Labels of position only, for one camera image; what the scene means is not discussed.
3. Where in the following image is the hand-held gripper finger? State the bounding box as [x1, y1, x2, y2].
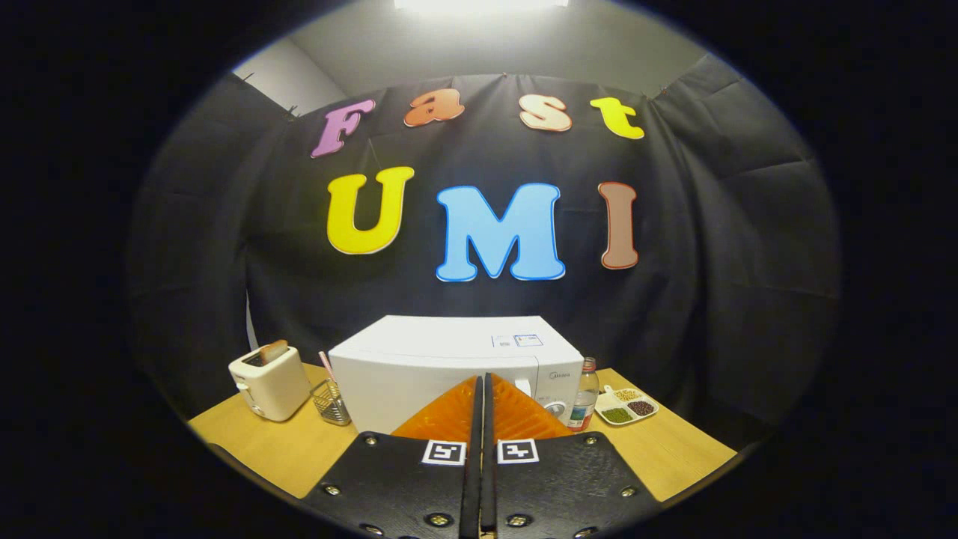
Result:
[483, 372, 664, 539]
[302, 374, 484, 539]

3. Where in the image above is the white microwave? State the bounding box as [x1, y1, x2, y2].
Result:
[327, 314, 587, 436]

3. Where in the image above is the clear plastic water bottle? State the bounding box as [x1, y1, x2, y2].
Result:
[566, 357, 601, 433]

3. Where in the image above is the white divided dish of beans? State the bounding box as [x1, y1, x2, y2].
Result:
[594, 385, 660, 427]

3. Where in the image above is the cream toaster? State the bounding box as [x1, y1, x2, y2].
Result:
[228, 344, 314, 423]

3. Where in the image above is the ceiling light panel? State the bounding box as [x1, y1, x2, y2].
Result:
[394, 0, 571, 13]

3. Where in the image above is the wire mesh basket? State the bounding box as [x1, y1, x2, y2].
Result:
[310, 378, 353, 427]

